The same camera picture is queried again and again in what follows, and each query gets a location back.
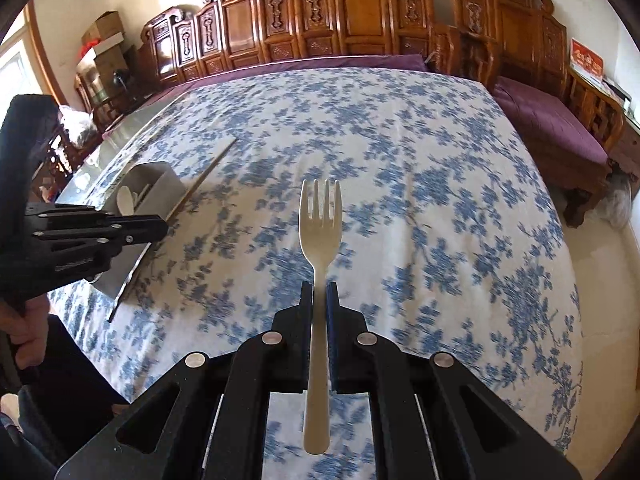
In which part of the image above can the person's dark clothing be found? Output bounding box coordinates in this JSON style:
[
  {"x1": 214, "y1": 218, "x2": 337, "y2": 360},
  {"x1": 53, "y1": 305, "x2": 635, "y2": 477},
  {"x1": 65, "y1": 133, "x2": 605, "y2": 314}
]
[{"x1": 15, "y1": 310, "x2": 132, "y2": 467}]

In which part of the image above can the white plastic spoon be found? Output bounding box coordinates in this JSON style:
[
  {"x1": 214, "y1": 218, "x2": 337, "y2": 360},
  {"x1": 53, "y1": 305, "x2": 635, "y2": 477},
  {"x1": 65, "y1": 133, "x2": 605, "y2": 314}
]
[{"x1": 116, "y1": 185, "x2": 137, "y2": 216}]

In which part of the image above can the white plastic bag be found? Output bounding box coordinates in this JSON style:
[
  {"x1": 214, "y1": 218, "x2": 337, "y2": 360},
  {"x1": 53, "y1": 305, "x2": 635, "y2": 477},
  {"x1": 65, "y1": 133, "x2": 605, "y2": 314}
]
[{"x1": 60, "y1": 105, "x2": 103, "y2": 148}]

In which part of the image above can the clear plastic bag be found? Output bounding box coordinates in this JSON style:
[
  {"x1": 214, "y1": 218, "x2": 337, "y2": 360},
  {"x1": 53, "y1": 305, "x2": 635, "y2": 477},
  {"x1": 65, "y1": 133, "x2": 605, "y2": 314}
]
[{"x1": 587, "y1": 180, "x2": 633, "y2": 231}]

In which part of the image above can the blue floral tablecloth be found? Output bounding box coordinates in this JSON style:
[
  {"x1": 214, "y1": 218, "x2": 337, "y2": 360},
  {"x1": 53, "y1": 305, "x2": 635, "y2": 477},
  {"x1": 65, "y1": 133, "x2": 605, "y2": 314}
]
[{"x1": 47, "y1": 67, "x2": 586, "y2": 480}]

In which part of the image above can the cardboard box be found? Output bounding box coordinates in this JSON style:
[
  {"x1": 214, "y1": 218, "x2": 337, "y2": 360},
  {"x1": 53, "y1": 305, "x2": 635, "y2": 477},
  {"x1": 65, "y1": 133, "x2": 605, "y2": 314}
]
[{"x1": 81, "y1": 11, "x2": 123, "y2": 43}]

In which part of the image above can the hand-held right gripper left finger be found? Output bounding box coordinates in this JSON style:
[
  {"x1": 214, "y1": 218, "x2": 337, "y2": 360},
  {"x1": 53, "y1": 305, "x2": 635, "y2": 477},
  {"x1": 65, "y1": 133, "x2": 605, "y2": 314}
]
[{"x1": 55, "y1": 282, "x2": 313, "y2": 480}]

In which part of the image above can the white plastic fork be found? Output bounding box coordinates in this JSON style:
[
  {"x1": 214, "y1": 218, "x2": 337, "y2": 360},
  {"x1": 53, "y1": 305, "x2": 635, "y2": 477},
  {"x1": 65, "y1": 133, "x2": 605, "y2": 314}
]
[{"x1": 299, "y1": 179, "x2": 344, "y2": 456}]

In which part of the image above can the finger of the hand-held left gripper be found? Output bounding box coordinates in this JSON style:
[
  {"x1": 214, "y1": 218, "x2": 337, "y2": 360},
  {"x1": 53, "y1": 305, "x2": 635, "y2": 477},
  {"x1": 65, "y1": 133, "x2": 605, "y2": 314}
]
[
  {"x1": 25, "y1": 204, "x2": 170, "y2": 235},
  {"x1": 31, "y1": 227, "x2": 169, "y2": 292}
]

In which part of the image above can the person's left hand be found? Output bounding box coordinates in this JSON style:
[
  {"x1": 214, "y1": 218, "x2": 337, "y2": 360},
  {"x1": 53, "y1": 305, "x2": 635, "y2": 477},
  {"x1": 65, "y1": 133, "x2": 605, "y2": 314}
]
[{"x1": 6, "y1": 294, "x2": 51, "y2": 373}]

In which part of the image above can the dark wooden chair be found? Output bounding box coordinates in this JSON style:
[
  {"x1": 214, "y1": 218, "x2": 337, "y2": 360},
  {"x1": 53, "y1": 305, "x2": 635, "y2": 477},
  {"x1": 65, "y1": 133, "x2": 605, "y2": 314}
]
[{"x1": 32, "y1": 120, "x2": 81, "y2": 201}]

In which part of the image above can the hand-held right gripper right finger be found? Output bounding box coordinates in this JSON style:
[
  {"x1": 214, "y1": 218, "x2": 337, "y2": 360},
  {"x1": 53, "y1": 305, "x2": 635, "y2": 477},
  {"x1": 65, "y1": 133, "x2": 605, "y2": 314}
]
[{"x1": 326, "y1": 282, "x2": 583, "y2": 480}]

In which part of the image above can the wooden side cabinet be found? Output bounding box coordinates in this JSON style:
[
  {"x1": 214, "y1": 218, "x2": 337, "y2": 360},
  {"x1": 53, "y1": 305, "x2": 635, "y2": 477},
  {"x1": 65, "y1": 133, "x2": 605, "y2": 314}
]
[{"x1": 607, "y1": 110, "x2": 640, "y2": 186}]

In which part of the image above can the thick purple seat cushion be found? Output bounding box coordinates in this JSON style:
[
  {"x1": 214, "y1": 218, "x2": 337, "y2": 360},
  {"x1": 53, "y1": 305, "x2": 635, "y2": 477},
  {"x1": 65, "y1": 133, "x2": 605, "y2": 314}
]
[{"x1": 492, "y1": 77, "x2": 610, "y2": 166}]

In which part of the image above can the long purple seat cushion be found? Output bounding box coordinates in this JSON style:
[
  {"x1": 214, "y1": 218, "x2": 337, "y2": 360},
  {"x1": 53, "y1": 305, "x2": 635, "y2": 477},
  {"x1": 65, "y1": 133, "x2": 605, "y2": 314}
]
[{"x1": 150, "y1": 54, "x2": 428, "y2": 106}]

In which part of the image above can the carved wooden long sofa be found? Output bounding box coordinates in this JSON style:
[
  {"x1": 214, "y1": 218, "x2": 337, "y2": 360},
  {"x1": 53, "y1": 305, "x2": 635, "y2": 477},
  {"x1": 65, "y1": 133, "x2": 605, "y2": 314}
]
[{"x1": 140, "y1": 0, "x2": 453, "y2": 97}]

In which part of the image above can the metal utensil holder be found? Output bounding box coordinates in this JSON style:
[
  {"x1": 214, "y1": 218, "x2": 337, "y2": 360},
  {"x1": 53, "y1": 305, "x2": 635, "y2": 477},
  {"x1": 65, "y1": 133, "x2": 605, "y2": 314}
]
[{"x1": 90, "y1": 161, "x2": 181, "y2": 323}]

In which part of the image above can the brown wooden chopstick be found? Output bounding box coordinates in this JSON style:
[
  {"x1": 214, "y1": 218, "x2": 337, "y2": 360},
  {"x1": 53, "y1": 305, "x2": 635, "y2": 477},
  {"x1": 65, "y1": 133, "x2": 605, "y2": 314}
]
[{"x1": 164, "y1": 137, "x2": 238, "y2": 223}]

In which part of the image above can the carved wooden side sofa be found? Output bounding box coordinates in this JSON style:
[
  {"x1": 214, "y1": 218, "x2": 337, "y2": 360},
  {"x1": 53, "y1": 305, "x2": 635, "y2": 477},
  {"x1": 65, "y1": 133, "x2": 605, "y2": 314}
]
[{"x1": 452, "y1": 0, "x2": 626, "y2": 228}]

